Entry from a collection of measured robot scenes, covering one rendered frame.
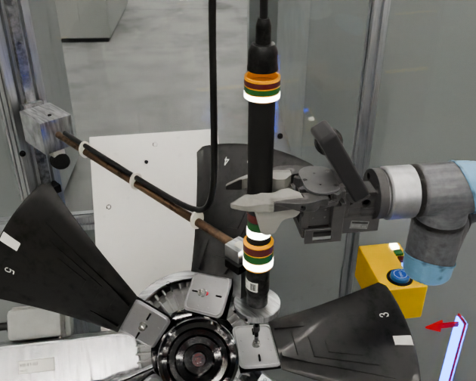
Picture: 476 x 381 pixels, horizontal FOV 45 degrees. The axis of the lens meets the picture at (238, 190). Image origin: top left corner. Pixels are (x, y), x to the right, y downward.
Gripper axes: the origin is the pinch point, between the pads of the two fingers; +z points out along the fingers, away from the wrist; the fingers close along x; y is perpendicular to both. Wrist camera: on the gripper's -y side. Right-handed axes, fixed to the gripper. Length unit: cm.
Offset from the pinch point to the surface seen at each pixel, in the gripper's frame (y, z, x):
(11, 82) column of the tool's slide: 4, 39, 55
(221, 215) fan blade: 13.3, 0.4, 14.2
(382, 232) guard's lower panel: 62, -56, 70
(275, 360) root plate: 28.9, -5.5, -3.9
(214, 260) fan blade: 18.2, 2.4, 8.6
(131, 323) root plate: 25.5, 16.1, 3.9
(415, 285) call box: 40, -41, 22
